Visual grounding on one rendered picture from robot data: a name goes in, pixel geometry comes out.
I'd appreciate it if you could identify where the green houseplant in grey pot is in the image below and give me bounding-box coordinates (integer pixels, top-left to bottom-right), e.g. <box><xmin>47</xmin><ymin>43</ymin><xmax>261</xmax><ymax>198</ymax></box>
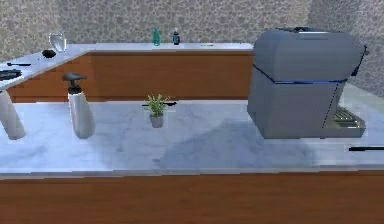
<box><xmin>143</xmin><ymin>93</ymin><xmax>172</xmax><ymax>129</ymax></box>

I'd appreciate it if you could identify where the brown wooden counter cabinet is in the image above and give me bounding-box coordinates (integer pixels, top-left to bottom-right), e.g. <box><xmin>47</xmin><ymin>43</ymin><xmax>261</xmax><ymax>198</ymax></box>
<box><xmin>0</xmin><ymin>99</ymin><xmax>384</xmax><ymax>224</ymax></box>
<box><xmin>0</xmin><ymin>42</ymin><xmax>255</xmax><ymax>104</ymax></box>

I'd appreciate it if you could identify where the dark small bottle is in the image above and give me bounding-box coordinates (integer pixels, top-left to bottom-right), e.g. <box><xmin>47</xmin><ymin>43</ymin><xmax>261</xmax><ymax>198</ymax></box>
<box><xmin>172</xmin><ymin>27</ymin><xmax>182</xmax><ymax>46</ymax></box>

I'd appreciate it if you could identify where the green glass bottle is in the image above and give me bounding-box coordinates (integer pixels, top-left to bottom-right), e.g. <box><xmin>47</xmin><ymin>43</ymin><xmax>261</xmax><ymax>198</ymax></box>
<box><xmin>152</xmin><ymin>27</ymin><xmax>162</xmax><ymax>47</ymax></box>

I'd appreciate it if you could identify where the grey coffee machine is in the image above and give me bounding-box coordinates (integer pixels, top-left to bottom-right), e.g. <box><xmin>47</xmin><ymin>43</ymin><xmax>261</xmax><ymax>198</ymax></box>
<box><xmin>246</xmin><ymin>26</ymin><xmax>370</xmax><ymax>140</ymax></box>

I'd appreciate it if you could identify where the white soap dispenser black pump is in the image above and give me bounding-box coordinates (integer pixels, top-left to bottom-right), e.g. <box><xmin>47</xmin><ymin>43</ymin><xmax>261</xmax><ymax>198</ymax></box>
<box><xmin>62</xmin><ymin>71</ymin><xmax>97</xmax><ymax>140</ymax></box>

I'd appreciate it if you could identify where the clear glass cup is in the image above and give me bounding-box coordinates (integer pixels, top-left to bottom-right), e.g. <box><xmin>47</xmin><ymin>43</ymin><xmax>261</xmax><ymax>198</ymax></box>
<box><xmin>48</xmin><ymin>31</ymin><xmax>68</xmax><ymax>53</ymax></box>

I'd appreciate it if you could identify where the white bottle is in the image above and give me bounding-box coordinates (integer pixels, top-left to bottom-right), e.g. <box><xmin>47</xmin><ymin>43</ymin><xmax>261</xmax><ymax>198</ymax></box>
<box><xmin>0</xmin><ymin>88</ymin><xmax>27</xmax><ymax>141</ymax></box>

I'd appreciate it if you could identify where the black flat pan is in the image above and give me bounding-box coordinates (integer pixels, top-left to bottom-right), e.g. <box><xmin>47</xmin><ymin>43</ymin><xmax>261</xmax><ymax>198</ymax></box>
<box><xmin>0</xmin><ymin>68</ymin><xmax>23</xmax><ymax>82</ymax></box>

